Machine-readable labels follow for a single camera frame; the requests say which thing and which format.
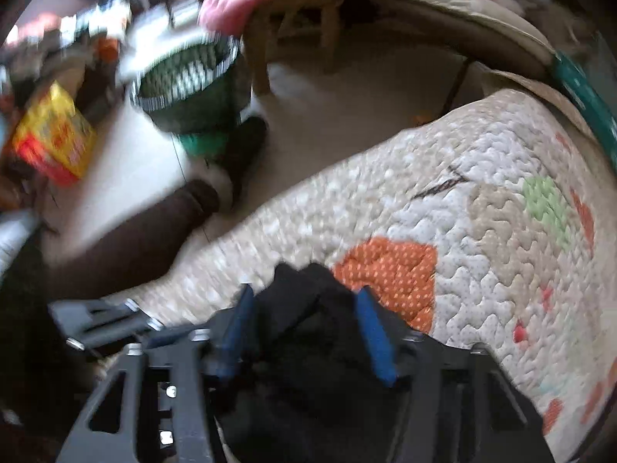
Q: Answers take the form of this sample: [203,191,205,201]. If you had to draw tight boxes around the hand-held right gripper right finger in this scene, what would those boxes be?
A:
[356,287,556,463]

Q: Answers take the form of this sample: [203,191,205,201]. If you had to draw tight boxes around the wooden chair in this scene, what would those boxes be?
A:
[243,0,344,96]

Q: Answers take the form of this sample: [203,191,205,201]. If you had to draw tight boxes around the quilted patterned blanket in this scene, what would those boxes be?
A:
[91,88,617,463]

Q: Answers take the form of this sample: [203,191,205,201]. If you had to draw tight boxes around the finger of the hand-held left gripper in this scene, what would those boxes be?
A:
[51,298,198,351]

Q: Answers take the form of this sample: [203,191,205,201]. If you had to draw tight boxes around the green basket with striped rim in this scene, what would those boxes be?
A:
[129,34,252,137]

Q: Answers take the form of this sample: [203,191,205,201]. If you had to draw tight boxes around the yellow and red package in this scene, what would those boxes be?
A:
[10,81,98,188]

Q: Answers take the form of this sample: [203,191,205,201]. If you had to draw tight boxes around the teal patterned bedding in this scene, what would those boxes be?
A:
[550,51,617,174]

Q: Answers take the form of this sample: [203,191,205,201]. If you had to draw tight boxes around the pink cushion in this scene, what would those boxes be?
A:
[197,0,302,37]

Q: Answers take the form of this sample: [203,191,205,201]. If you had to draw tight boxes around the person's brown trouser leg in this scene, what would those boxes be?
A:
[29,179,223,302]

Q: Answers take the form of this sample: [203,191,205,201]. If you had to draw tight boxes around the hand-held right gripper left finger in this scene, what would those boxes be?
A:
[55,284,256,463]

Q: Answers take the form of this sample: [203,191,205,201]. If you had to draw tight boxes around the person's black slipper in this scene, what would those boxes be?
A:
[223,117,270,206]

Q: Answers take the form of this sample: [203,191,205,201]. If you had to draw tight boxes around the beige mattress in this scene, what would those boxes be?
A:
[337,0,555,69]

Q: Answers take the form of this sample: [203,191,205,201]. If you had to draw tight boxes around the black pants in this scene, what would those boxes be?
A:
[212,263,435,463]

